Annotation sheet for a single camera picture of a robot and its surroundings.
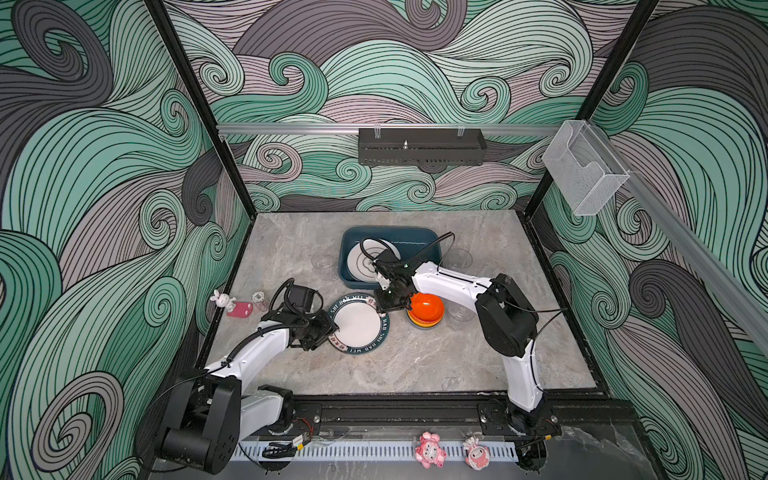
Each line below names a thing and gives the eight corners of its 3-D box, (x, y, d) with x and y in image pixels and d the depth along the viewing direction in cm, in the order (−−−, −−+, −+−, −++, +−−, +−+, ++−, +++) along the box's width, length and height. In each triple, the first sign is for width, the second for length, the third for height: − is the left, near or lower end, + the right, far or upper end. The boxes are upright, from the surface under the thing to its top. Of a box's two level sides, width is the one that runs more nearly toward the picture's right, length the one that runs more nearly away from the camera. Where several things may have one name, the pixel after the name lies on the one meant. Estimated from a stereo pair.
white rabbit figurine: (221, 311, 94) (209, 297, 88) (227, 303, 96) (216, 289, 90) (232, 315, 94) (221, 302, 87) (238, 307, 95) (228, 293, 89)
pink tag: (229, 317, 93) (227, 314, 92) (233, 305, 96) (231, 302, 94) (250, 317, 93) (248, 314, 92) (254, 305, 96) (252, 302, 94)
